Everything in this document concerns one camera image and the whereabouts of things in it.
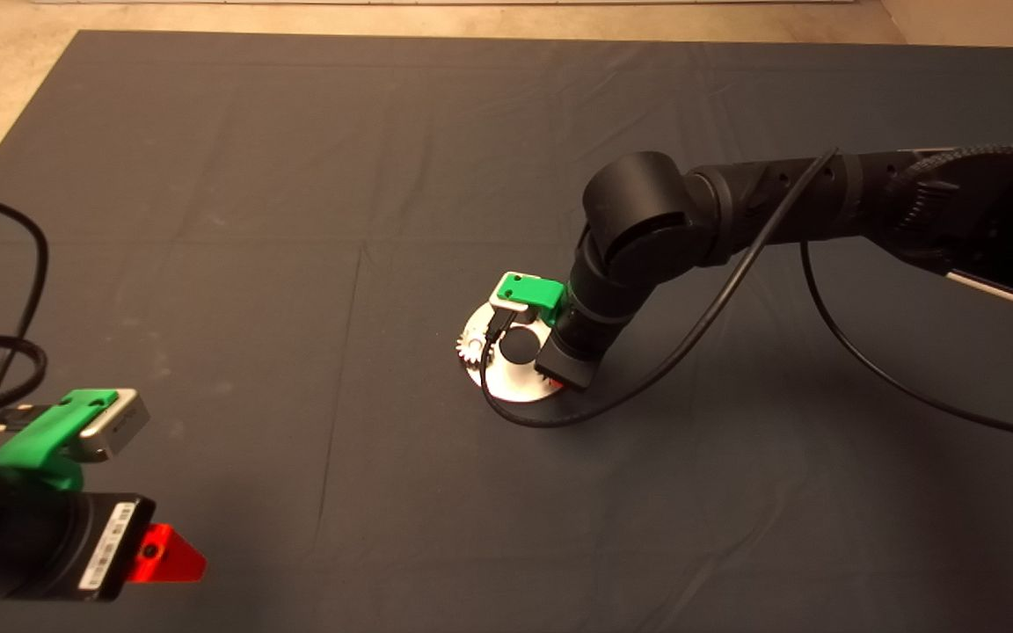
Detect dark grey table cloth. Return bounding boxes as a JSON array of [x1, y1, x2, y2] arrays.
[[0, 29, 1013, 633]]

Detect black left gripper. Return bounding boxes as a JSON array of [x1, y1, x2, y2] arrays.
[[62, 491, 208, 602]]

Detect round metal carrier plate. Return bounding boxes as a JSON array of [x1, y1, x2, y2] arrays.
[[463, 299, 574, 404]]

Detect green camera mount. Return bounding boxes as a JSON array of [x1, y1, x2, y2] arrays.
[[496, 273, 568, 329], [0, 387, 120, 491]]

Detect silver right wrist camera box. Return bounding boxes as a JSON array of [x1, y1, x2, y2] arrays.
[[489, 272, 544, 314]]

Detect green right camera mount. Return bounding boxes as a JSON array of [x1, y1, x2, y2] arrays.
[[496, 273, 568, 329]]

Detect green left camera mount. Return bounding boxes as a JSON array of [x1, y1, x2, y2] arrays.
[[0, 387, 120, 491]]

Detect braided black right arm cable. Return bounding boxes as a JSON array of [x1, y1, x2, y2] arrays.
[[892, 139, 1013, 187]]

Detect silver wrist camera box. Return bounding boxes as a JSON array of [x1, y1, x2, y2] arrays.
[[76, 387, 152, 462], [489, 272, 544, 314]]

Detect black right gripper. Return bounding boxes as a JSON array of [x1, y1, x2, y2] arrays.
[[535, 327, 604, 393]]

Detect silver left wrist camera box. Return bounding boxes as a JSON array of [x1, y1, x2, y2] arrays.
[[76, 387, 152, 462]]

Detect thin black right camera cable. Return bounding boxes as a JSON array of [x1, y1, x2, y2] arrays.
[[477, 148, 1013, 447]]

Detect steel planetary gear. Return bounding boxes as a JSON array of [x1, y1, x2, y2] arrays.
[[455, 331, 495, 369]]

